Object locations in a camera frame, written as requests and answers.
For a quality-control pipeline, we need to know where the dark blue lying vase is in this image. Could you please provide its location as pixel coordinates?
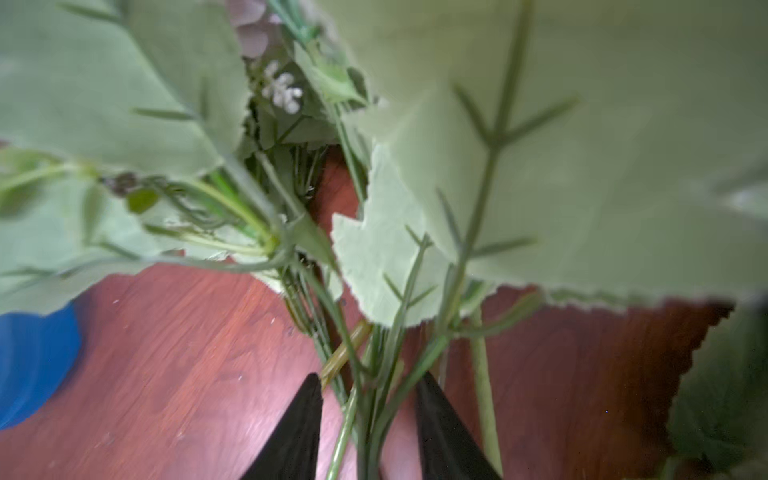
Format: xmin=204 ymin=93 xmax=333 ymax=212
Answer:
xmin=1 ymin=303 xmax=82 ymax=430

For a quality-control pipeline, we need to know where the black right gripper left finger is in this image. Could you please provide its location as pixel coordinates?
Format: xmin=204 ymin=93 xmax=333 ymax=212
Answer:
xmin=241 ymin=373 xmax=323 ymax=480

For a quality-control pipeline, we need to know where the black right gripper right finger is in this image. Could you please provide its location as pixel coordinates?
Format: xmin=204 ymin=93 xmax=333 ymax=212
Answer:
xmin=416 ymin=372 xmax=501 ymax=480

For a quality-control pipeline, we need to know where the pink white mixed bouquet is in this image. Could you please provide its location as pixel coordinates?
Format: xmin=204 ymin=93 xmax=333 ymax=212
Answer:
xmin=1 ymin=1 xmax=767 ymax=479

